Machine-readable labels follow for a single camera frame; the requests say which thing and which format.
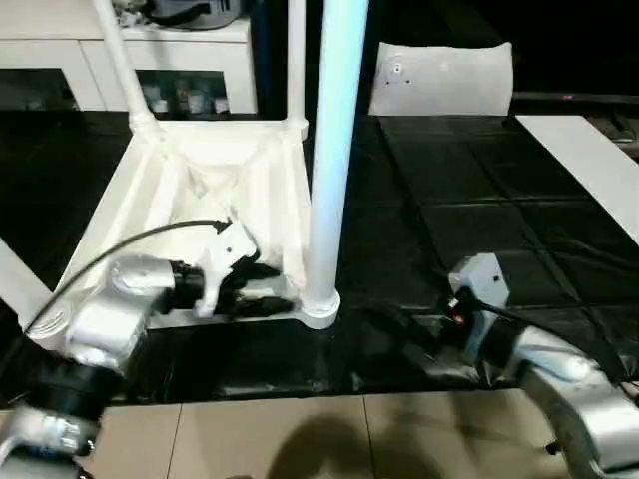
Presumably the white plastic table top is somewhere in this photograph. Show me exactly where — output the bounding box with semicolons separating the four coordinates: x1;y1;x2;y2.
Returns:
25;118;342;350

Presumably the white plastic table leg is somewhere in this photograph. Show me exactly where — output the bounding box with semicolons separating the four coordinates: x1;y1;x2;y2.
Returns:
298;0;370;318
285;0;313;141
0;239;53;330
92;0;166;143

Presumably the black work mat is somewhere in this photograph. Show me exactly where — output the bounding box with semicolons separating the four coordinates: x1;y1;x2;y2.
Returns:
0;108;639;405

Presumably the white side table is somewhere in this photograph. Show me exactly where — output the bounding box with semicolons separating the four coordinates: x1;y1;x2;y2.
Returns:
514;113;639;245

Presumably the white plastic bag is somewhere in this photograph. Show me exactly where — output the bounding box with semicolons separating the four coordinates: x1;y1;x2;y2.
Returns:
367;42;515;119

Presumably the black bar with red mark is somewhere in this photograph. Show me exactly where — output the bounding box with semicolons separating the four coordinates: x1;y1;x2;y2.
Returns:
511;92;639;107

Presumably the white cabinet with glass doors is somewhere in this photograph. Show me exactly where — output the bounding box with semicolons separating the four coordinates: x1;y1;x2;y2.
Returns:
0;0;259;116

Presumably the black rice cooker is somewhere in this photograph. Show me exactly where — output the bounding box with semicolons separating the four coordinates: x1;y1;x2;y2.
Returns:
148;0;246;31

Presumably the dark tangled clutter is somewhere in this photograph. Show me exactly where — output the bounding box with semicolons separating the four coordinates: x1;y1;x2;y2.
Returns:
112;0;153;29

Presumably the black cabinet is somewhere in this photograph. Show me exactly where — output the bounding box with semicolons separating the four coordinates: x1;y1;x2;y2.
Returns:
250;0;639;116

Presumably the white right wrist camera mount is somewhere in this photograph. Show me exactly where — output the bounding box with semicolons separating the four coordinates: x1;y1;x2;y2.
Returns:
447;252;512;340

